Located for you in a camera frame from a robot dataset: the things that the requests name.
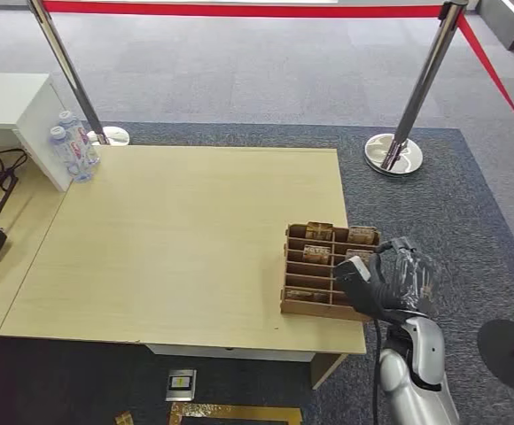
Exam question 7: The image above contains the gold floor frame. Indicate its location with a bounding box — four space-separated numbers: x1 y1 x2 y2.
168 402 304 425

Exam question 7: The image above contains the chrome stanchion post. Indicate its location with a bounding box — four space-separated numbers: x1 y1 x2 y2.
364 0 469 177
27 0 131 147

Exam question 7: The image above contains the black round floor disc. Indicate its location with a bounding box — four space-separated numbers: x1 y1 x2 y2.
476 319 514 395

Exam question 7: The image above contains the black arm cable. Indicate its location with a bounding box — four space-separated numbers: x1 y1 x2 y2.
372 319 382 425

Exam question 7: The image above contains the wooden slotted card holder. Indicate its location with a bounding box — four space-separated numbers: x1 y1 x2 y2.
280 221 381 323

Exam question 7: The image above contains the red barrier belt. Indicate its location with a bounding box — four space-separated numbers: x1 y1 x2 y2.
455 13 514 155
42 0 445 19

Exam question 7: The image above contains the black cable bundle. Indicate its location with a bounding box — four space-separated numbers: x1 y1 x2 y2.
0 148 29 228

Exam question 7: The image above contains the black wrist camera pale box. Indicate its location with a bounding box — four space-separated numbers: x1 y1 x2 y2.
333 256 401 324

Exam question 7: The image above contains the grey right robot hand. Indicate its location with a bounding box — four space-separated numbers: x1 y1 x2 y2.
374 236 443 319

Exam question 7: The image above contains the white cabinet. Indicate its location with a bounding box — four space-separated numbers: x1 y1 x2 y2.
0 73 73 194

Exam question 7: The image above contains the grey platform step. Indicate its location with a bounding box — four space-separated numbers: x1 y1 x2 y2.
478 0 514 52

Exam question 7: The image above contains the wooden desk leg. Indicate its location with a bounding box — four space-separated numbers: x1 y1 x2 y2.
310 352 349 392

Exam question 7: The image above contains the dark grey rug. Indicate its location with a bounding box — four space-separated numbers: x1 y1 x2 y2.
0 121 514 425

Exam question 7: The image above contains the clear plastic water bottle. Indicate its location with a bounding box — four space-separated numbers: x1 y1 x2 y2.
49 125 92 184
58 110 101 169

